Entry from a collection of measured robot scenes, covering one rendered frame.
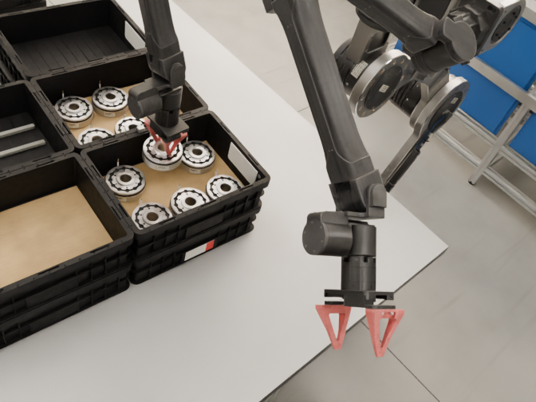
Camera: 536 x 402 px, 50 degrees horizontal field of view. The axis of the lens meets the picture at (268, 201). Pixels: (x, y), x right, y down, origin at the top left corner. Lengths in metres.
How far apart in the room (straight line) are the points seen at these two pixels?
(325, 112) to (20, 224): 0.84
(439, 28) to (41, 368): 1.10
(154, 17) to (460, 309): 1.94
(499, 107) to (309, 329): 1.83
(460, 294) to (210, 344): 1.56
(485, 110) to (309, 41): 2.23
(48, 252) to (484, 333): 1.91
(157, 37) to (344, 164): 0.55
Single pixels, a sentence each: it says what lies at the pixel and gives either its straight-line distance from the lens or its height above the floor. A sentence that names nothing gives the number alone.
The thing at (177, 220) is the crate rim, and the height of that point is 0.93.
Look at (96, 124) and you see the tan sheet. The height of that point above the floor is 0.83.
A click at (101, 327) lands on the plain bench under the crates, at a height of 0.70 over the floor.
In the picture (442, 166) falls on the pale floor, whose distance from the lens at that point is 3.30.
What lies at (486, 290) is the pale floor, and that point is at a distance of 2.86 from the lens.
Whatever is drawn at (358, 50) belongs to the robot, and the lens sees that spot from 1.53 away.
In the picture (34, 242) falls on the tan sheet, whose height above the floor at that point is 0.83.
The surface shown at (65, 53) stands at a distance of 1.97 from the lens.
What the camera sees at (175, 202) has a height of 0.86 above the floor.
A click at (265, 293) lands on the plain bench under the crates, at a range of 1.56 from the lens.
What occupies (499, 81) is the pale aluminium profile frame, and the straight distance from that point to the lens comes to 2.98.
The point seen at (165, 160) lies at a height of 0.93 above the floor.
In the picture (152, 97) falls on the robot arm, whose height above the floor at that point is 1.14.
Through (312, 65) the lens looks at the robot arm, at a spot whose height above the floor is 1.49.
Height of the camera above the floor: 2.00
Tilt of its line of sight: 48 degrees down
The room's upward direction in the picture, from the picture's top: 19 degrees clockwise
